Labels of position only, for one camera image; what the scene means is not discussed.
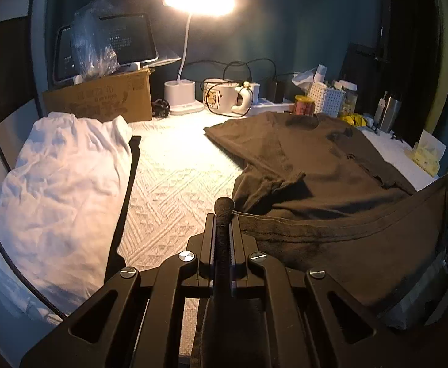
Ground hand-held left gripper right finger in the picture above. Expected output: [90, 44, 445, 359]
[229, 215, 429, 368]

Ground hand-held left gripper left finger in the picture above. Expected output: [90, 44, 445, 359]
[19, 213, 217, 368]

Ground dark brown T-shirt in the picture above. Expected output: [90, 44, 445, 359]
[195, 112, 448, 368]

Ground white textured table cover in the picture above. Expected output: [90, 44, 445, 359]
[109, 112, 448, 368]

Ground white power strip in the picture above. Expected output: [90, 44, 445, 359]
[247, 98, 297, 116]

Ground white mug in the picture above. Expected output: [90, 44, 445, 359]
[203, 79, 253, 117]

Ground white desk lamp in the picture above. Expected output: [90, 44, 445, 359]
[163, 0, 237, 116]

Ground white charger adapter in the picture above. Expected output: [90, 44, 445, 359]
[243, 82, 261, 104]

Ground red can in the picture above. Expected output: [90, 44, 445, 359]
[293, 95, 316, 116]

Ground white garment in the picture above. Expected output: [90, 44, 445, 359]
[0, 112, 133, 315]

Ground black charger adapter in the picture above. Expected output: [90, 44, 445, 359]
[267, 79, 285, 104]

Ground yellow packet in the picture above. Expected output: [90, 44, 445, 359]
[338, 113, 366, 128]

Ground white plastic basket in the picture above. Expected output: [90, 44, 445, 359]
[306, 82, 347, 119]

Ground white tissue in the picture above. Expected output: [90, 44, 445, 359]
[291, 65, 328, 93]

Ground cardboard box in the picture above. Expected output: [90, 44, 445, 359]
[42, 68, 153, 123]

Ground clear jar with white lid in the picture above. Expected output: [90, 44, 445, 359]
[339, 80, 358, 117]

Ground steel tumbler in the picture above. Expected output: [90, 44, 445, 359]
[377, 92, 403, 134]

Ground yellow tissue box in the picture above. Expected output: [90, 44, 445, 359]
[411, 129, 447, 177]

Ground clear plastic bag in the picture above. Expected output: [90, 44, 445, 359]
[70, 2, 119, 79]

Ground black charging cable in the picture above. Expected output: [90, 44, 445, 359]
[201, 58, 278, 85]

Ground black braided cable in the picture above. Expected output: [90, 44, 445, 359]
[0, 192, 65, 320]

